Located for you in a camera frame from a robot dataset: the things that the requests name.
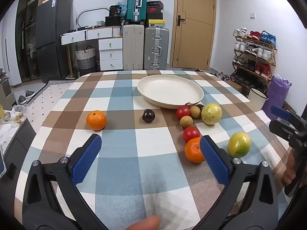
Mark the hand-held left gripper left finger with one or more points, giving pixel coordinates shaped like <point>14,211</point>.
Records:
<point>87,158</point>

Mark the orange mandarin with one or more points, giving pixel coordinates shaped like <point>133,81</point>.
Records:
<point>193,151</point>
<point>96,120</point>

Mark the yellow-green lemon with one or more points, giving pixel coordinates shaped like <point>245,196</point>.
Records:
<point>239,145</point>

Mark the person's right hand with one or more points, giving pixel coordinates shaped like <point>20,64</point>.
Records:
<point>289,170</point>

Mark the beige suitcase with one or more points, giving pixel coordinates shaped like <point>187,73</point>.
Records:
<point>133,48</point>

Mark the brown longan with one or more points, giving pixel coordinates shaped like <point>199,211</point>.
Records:
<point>186,121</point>
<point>195,111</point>

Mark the dark purple plum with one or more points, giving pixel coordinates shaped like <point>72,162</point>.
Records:
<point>148,115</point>

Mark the red tomato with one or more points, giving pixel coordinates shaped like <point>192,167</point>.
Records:
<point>191,134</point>
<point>183,112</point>

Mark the cream round plate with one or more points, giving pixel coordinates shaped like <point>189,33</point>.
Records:
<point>168,88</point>

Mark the silver suitcase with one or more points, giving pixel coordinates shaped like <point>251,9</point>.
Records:
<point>156,48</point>

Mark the wooden door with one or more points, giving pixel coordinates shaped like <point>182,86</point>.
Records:
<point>194,28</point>

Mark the purple bag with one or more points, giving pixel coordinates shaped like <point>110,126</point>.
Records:
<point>277,93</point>

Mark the yellow and black box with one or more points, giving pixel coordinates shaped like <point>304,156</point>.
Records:
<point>156,23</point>

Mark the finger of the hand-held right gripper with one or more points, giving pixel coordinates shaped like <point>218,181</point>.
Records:
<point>280,112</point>
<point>281,128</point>

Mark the pale yellow guava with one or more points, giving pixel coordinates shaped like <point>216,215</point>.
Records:
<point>211,113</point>

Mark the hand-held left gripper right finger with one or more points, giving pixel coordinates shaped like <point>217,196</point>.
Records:
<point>213,158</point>

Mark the wooden shoe rack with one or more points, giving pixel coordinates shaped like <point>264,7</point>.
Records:
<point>254,60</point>

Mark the white drawer dresser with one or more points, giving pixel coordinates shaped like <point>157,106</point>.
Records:
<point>110,52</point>

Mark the white enamel bucket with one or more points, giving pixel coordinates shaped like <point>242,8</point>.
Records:
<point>256,98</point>

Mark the person's left hand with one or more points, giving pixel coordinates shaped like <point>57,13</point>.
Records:
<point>144,223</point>

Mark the teal suitcase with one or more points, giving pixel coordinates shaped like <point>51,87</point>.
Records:
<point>135,4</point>

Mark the dark cherry with stem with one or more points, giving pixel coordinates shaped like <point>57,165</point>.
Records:
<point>200,106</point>

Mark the cardboard box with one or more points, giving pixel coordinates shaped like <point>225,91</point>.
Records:
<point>242,88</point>

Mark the black and red shoe box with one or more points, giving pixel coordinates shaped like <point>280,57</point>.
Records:
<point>154,12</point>

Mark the striped floor rug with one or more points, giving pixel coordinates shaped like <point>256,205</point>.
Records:
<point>60,82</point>

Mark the dotted floor mat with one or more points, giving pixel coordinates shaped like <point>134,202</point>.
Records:
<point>48,100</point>

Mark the pair of grey slippers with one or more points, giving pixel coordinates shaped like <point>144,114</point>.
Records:
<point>26,97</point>

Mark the shoes on floor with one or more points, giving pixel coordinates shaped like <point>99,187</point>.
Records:
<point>220,76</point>

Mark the checked tablecloth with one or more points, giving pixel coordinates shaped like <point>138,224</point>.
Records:
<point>134,148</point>

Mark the black storage box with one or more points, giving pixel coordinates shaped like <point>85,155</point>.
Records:
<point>114,21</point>

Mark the woven laundry basket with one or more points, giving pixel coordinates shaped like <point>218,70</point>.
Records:
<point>85,58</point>

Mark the dark grey refrigerator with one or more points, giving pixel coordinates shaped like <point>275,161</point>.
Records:
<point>51,40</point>

